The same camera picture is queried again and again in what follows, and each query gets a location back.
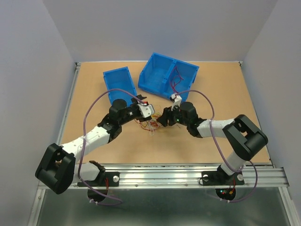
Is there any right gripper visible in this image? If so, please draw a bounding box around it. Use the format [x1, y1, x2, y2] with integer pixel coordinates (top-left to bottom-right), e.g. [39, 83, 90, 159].
[156, 102, 189, 127]

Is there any wire bundle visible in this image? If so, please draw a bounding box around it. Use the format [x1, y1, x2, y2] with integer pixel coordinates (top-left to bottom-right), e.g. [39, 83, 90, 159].
[134, 110, 182, 137]

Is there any long red wire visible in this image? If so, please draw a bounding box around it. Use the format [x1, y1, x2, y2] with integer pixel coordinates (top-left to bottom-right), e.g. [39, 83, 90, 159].
[169, 66, 184, 95]

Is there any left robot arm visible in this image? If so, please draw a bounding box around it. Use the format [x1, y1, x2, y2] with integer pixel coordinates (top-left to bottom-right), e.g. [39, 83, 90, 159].
[35, 95, 155, 194]

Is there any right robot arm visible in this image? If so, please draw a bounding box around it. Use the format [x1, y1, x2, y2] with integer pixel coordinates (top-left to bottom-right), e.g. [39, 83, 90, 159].
[157, 102, 268, 184]

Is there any small blue bin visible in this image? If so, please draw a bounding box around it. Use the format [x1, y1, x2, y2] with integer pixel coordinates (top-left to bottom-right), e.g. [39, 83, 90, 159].
[103, 67, 137, 107]

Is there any blue double-compartment bin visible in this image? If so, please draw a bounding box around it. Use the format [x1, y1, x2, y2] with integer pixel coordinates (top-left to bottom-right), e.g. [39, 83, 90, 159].
[138, 53, 199, 99]

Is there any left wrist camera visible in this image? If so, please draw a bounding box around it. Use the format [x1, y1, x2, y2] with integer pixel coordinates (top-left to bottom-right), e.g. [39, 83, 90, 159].
[138, 104, 155, 118]

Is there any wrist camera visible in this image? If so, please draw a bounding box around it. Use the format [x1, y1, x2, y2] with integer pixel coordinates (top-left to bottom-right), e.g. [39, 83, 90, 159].
[170, 93, 182, 111]
[138, 104, 155, 118]

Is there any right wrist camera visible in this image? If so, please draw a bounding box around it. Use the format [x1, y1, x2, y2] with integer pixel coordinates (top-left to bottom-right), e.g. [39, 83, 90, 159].
[170, 93, 182, 111]

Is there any aluminium rail frame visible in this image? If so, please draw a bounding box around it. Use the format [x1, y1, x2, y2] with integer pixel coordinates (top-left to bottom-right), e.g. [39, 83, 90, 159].
[29, 61, 291, 226]

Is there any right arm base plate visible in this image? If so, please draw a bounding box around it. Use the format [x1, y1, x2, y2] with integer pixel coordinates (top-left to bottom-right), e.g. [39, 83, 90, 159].
[198, 171, 245, 186]

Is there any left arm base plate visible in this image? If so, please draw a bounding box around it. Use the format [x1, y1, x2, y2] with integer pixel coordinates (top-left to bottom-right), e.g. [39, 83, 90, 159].
[86, 171, 120, 187]

